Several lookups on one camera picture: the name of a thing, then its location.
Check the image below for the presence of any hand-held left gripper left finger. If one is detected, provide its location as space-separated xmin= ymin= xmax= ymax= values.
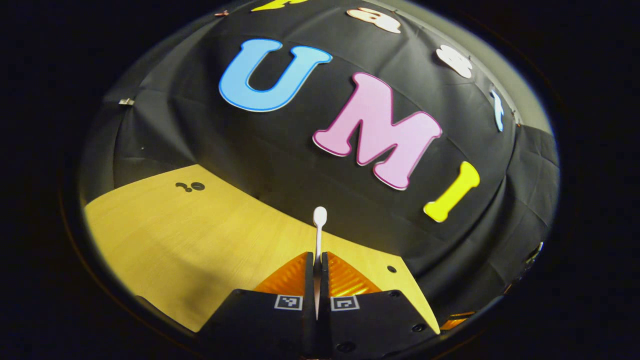
xmin=197 ymin=251 xmax=318 ymax=360

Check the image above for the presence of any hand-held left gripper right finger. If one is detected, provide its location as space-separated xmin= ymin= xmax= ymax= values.
xmin=316 ymin=251 xmax=442 ymax=360

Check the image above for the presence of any pale pink toothbrush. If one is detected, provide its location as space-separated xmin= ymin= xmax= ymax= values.
xmin=313 ymin=206 xmax=328 ymax=321

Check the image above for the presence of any yellow wooden desktop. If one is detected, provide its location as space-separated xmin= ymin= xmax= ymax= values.
xmin=84 ymin=164 xmax=442 ymax=335

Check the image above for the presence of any black backdrop cloth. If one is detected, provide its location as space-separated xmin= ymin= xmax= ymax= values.
xmin=80 ymin=0 xmax=561 ymax=321

